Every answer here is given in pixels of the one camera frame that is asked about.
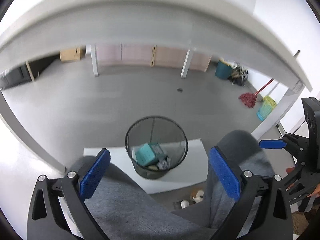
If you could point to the green cardboard box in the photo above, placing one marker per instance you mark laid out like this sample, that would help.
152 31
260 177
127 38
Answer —
149 154

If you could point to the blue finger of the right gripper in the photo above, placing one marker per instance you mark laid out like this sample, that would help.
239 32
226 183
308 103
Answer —
272 144

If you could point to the pink low cabinet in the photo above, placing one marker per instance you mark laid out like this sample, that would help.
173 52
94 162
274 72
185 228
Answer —
140 55

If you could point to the person's right hand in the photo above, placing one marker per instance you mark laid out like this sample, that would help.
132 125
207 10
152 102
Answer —
300 182

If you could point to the white paper ball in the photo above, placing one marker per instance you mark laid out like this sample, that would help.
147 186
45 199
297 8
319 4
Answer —
164 164

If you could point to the grey trousers right leg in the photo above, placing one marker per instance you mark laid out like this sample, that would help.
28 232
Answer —
241 150

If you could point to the teal waste bucket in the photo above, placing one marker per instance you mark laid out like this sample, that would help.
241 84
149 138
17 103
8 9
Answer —
223 70

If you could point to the black mesh trash bin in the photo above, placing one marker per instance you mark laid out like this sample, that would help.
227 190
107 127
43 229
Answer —
156 129

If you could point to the cardboard box on floor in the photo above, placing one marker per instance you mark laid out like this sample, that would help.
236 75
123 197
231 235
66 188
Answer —
73 54

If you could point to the teal yellow basket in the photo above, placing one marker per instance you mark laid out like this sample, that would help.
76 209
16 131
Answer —
267 106

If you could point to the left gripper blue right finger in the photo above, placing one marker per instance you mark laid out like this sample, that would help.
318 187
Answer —
228 178

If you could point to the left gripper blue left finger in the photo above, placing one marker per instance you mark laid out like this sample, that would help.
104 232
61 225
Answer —
93 175

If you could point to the red mop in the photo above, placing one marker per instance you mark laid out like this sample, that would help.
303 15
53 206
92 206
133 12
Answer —
249 99

